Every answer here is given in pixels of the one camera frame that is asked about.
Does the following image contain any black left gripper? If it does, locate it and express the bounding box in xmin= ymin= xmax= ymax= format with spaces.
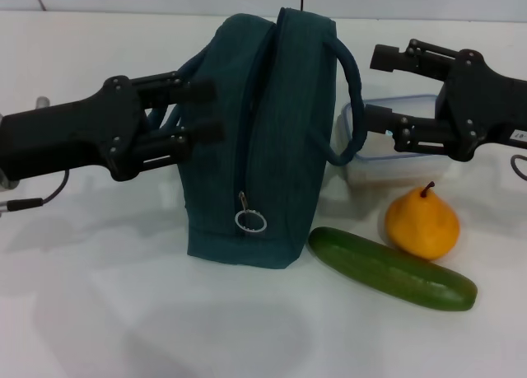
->
xmin=0 ymin=70 xmax=226 ymax=183

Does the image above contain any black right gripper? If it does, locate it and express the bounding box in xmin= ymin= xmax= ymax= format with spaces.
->
xmin=364 ymin=39 xmax=527 ymax=163

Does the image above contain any clear blue-rimmed food container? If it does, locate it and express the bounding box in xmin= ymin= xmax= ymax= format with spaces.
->
xmin=340 ymin=92 xmax=450 ymax=188

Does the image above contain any dark teal insulated lunch bag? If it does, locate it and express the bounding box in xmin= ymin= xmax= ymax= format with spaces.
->
xmin=146 ymin=7 xmax=368 ymax=270

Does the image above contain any green cucumber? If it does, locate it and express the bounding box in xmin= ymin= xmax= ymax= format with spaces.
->
xmin=308 ymin=226 xmax=478 ymax=312

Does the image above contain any yellow pear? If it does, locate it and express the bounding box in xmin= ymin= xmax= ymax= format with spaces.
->
xmin=385 ymin=181 xmax=461 ymax=261

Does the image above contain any grey left arm cable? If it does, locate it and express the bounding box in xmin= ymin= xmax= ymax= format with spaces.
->
xmin=6 ymin=170 xmax=69 ymax=212

